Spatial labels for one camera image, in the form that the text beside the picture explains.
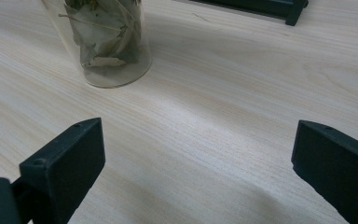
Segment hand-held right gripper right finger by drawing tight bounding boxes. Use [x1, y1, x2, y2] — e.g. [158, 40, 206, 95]
[291, 119, 358, 224]

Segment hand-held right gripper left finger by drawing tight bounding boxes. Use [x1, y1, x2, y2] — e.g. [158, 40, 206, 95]
[19, 117, 106, 224]

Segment glass jar with dried leaves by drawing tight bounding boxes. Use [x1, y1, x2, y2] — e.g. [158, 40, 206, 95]
[40, 0, 153, 89]

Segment black metal shelf rack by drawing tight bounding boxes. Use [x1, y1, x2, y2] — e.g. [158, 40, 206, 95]
[187, 0, 310, 27]

